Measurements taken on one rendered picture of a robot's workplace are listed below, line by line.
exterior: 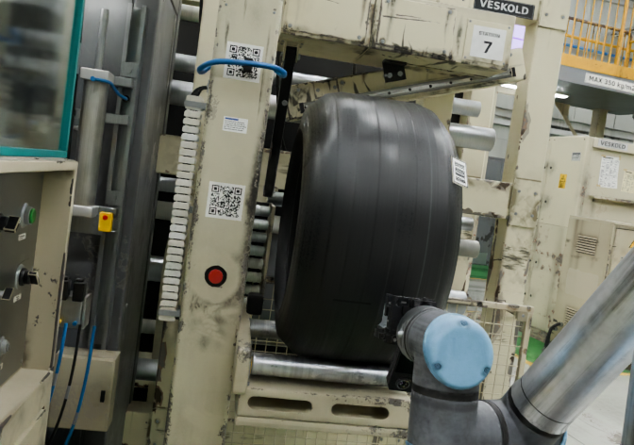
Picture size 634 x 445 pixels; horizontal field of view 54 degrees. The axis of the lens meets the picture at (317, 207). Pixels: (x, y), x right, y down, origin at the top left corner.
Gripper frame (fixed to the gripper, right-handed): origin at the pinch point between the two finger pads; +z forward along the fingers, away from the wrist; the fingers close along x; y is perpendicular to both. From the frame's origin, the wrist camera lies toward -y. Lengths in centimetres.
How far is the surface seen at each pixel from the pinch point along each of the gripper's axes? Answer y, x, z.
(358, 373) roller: -11.1, 1.8, 13.0
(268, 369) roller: -11.8, 20.3, 13.0
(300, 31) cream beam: 67, 21, 37
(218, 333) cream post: -6.7, 31.2, 20.1
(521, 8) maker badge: 96, -49, 65
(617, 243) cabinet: 50, -287, 361
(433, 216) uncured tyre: 21.8, -4.9, -4.5
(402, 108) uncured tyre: 44.2, -0.3, 8.9
